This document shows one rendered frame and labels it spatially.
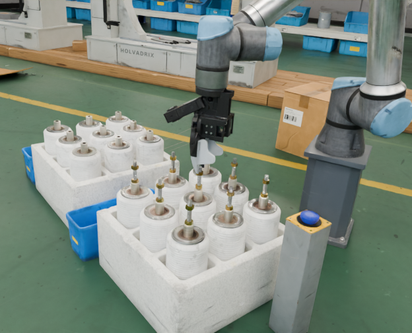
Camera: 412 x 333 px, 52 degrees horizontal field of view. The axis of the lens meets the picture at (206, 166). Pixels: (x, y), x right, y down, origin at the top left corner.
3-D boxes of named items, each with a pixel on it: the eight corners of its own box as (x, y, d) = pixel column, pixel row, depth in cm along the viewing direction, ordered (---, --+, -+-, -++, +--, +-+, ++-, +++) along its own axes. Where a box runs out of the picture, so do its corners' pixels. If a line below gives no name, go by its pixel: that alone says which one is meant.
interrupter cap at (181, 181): (160, 175, 121) (160, 173, 121) (187, 177, 121) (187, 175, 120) (156, 187, 114) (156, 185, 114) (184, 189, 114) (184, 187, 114)
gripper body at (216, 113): (222, 146, 96) (226, 94, 91) (187, 139, 99) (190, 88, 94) (232, 135, 103) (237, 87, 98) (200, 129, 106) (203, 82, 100)
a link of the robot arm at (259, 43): (264, 22, 102) (222, 21, 98) (287, 28, 92) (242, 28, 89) (260, 55, 105) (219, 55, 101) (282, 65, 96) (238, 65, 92)
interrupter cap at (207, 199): (208, 192, 113) (209, 190, 113) (215, 207, 107) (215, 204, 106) (181, 193, 112) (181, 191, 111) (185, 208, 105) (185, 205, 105)
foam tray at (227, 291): (204, 224, 144) (208, 177, 137) (290, 289, 117) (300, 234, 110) (98, 264, 122) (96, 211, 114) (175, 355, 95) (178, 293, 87)
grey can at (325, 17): (318, 26, 530) (321, 10, 522) (331, 28, 524) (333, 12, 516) (315, 28, 517) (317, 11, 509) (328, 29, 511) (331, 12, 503)
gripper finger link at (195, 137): (193, 158, 98) (197, 121, 96) (187, 157, 99) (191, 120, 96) (201, 154, 103) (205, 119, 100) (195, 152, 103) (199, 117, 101)
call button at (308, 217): (307, 215, 93) (308, 207, 92) (321, 224, 91) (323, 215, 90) (295, 221, 91) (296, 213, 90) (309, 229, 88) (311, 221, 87)
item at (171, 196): (156, 225, 129) (158, 172, 122) (187, 228, 129) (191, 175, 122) (152, 244, 120) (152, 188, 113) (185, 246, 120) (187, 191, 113)
